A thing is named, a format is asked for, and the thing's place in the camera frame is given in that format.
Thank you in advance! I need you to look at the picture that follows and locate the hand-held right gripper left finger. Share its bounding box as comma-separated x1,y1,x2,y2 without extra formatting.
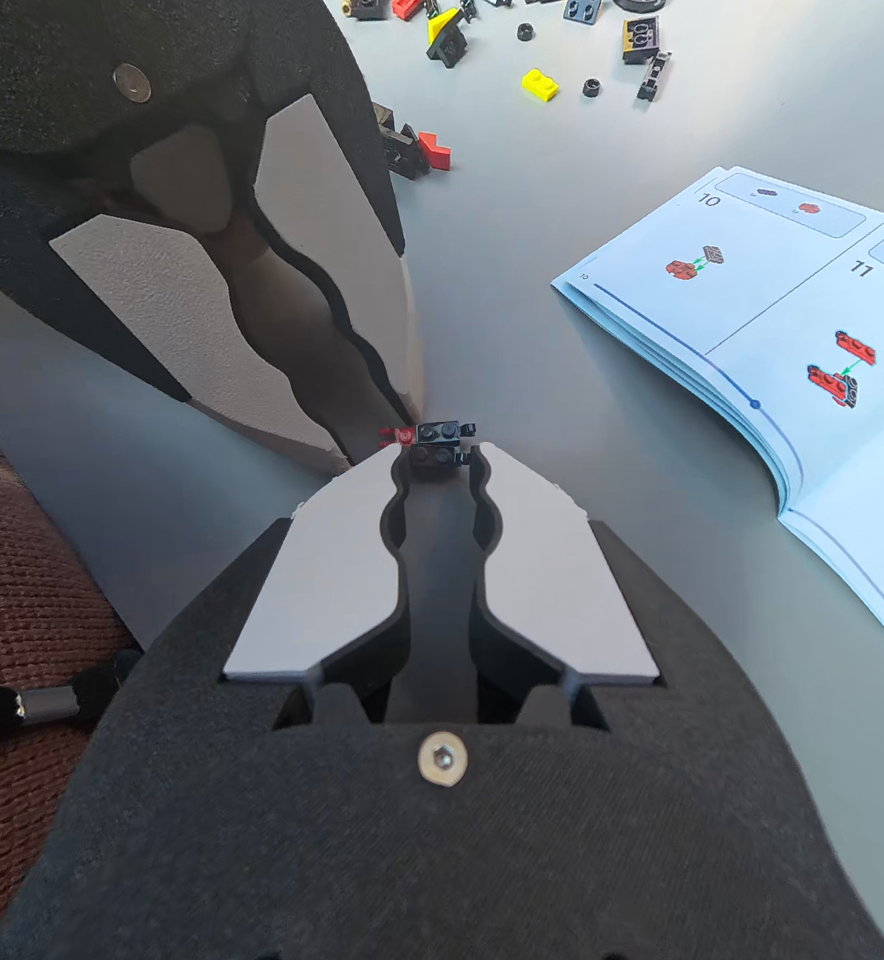
223,444,411,721

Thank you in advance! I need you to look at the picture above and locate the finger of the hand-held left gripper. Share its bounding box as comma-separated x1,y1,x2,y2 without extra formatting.
250,93,424,425
50,213,354,474

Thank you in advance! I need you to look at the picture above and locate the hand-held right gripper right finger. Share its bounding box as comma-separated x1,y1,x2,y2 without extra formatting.
470,442,660,721

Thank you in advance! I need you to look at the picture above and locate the red black toy brick assembly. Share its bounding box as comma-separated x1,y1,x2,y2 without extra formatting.
378,420,480,481

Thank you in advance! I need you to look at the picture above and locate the grey desk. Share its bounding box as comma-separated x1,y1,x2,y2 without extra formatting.
0,0,884,960

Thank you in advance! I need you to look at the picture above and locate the black hinge toy brick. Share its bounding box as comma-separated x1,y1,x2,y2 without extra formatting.
373,101,431,181

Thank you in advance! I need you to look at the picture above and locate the yellow black wedge brick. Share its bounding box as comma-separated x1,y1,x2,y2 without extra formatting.
425,7,469,70

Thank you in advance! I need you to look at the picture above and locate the long black clip brick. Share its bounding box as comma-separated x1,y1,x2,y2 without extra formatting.
637,51,673,101

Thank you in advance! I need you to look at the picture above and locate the black yellow toy brick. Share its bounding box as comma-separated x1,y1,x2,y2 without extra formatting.
622,16,662,63

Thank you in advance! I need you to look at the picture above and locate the toy brick instruction booklet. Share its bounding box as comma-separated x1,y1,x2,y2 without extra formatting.
550,165,884,669

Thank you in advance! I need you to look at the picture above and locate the black drawstring with metal tip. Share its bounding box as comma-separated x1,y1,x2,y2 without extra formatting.
0,648,143,759

